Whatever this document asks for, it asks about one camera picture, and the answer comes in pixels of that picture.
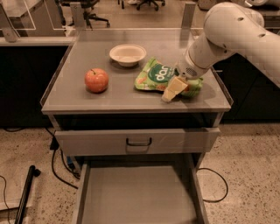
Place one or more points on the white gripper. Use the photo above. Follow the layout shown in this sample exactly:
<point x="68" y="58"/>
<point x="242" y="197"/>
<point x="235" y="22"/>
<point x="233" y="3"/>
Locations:
<point x="186" y="69"/>

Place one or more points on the green rice chip bag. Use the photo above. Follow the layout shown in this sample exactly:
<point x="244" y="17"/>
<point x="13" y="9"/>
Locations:
<point x="155" y="77"/>

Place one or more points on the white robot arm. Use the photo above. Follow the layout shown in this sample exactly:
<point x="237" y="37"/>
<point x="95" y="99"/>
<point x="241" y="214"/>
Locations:
<point x="228" y="29"/>

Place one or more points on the grey metal drawer cabinet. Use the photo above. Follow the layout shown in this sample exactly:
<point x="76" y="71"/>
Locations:
<point x="71" y="106"/>

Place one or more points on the grey top drawer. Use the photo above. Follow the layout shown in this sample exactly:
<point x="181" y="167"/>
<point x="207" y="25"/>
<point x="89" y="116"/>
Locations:
<point x="113" y="142"/>

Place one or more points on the open grey middle drawer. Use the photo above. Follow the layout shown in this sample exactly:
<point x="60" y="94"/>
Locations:
<point x="139" y="189"/>

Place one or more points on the white paper bowl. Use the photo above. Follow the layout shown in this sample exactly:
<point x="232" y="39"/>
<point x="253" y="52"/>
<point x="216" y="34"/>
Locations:
<point x="127" y="55"/>

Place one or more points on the red apple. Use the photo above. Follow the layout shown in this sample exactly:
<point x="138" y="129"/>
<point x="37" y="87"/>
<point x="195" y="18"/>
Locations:
<point x="96" y="80"/>

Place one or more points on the black office chair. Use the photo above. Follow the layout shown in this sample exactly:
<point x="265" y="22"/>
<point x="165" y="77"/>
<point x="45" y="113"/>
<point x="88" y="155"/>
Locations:
<point x="86" y="9"/>

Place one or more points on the black pole on floor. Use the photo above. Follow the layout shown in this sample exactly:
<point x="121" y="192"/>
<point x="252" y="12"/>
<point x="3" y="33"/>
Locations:
<point x="32" y="172"/>

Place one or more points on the clear acrylic barrier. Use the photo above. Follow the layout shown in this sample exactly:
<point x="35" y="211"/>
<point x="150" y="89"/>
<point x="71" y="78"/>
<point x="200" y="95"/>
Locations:
<point x="43" y="20"/>

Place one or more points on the black drawer handle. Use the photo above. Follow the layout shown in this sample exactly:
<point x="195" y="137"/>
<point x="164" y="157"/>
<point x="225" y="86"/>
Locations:
<point x="138" y="144"/>

